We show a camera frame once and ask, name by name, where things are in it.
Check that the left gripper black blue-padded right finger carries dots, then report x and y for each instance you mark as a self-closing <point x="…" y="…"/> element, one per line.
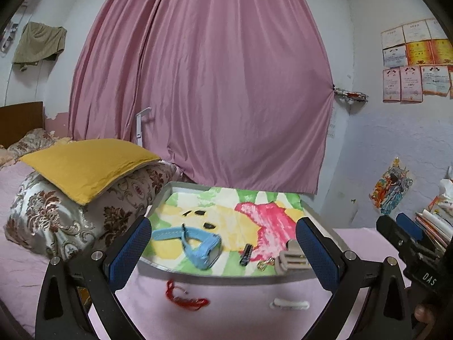
<point x="385" y="313"/>

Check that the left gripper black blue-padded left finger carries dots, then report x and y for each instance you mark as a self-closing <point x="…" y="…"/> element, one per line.
<point x="61" y="312"/>

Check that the grey plastic flip-lid box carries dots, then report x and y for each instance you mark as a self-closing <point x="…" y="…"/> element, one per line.
<point x="291" y="259"/>

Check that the blue smart watch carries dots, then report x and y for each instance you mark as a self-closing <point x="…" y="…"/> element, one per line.
<point x="201" y="248"/>

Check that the right hand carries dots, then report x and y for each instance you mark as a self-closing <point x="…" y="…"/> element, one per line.
<point x="424" y="315"/>

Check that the stack of books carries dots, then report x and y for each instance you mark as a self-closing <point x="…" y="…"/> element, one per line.
<point x="436" y="219"/>

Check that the floral satin pillow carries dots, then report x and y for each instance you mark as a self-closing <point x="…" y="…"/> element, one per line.
<point x="39" y="217"/>

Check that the pink bed sheet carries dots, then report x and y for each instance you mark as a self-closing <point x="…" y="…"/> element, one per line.
<point x="234" y="312"/>

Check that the white hair clip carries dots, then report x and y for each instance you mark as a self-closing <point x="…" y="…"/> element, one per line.
<point x="284" y="304"/>

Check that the yellow pillow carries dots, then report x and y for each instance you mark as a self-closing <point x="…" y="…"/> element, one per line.
<point x="82" y="170"/>

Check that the painted shallow cardboard tray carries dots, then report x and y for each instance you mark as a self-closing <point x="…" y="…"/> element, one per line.
<point x="254" y="226"/>

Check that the brown wooden headboard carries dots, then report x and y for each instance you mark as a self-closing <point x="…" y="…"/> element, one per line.
<point x="17" y="120"/>

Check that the pink curtain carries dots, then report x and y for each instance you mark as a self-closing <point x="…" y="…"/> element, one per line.
<point x="239" y="92"/>

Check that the olive green hanging cloth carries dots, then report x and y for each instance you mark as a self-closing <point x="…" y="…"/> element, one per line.
<point x="39" y="42"/>

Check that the colourful wall drawing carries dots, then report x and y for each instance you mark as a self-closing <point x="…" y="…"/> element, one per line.
<point x="391" y="187"/>

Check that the small wall shelf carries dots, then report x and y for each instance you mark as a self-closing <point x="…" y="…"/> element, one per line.
<point x="350" y="96"/>

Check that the wall certificates cluster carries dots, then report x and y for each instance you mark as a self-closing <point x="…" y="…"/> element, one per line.
<point x="417" y="61"/>

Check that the wall switch outlet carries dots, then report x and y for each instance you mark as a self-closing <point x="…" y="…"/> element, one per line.
<point x="8" y="36"/>

